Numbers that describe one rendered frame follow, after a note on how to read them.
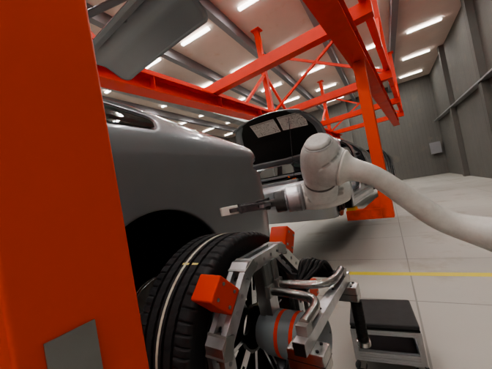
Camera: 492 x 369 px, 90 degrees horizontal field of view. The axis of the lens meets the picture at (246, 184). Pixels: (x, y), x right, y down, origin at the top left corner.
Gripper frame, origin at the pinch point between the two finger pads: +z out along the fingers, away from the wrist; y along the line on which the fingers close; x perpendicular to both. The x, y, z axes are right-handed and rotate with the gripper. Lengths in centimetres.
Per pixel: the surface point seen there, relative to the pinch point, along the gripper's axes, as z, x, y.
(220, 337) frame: 1.3, -28.2, -28.1
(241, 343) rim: 2.7, -42.1, -9.5
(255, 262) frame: -7.6, -16.4, -10.7
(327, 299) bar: -26.6, -28.8, -13.6
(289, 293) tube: -16.2, -26.2, -13.2
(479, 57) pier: -742, 284, 912
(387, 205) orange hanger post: -158, -64, 319
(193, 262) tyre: 11.4, -12.8, -13.4
